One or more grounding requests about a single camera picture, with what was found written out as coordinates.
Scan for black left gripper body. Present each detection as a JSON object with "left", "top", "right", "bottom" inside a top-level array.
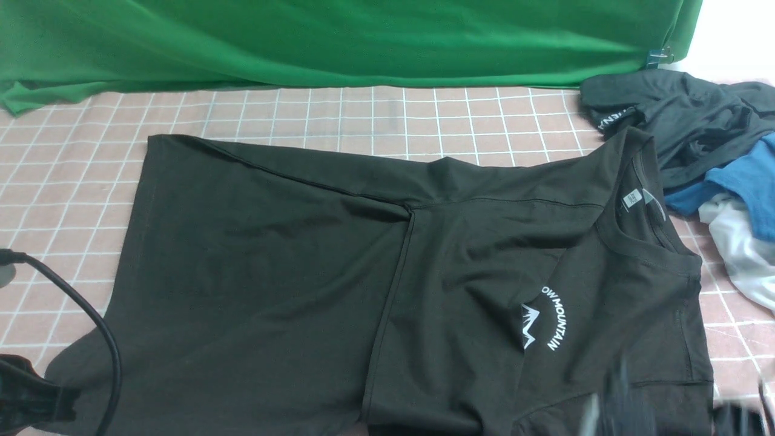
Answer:
[{"left": 1, "top": 354, "right": 81, "bottom": 432}]

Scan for dark gray long-sleeved shirt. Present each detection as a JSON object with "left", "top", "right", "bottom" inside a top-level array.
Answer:
[{"left": 44, "top": 127, "right": 716, "bottom": 436}]

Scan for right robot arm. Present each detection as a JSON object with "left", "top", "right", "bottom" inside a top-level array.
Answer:
[{"left": 577, "top": 358, "right": 773, "bottom": 435}]

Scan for pink grid tablecloth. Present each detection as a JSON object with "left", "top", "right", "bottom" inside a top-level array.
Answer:
[{"left": 1, "top": 87, "right": 774, "bottom": 409}]

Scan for green backdrop cloth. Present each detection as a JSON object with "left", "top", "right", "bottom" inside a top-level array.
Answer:
[{"left": 1, "top": 1, "right": 701, "bottom": 116}]

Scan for metal backdrop clip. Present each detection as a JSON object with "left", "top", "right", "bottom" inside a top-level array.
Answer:
[{"left": 643, "top": 47, "right": 674, "bottom": 71}]

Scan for dark teal garment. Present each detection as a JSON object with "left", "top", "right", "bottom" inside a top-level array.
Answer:
[{"left": 579, "top": 69, "right": 774, "bottom": 191}]

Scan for white garment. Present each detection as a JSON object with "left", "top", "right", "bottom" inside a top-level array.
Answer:
[{"left": 698, "top": 193, "right": 774, "bottom": 312}]

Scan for blue garment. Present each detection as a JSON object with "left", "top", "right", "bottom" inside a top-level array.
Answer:
[{"left": 666, "top": 133, "right": 774, "bottom": 242}]

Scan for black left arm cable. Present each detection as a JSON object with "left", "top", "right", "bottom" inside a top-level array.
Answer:
[{"left": 0, "top": 248, "right": 123, "bottom": 436}]

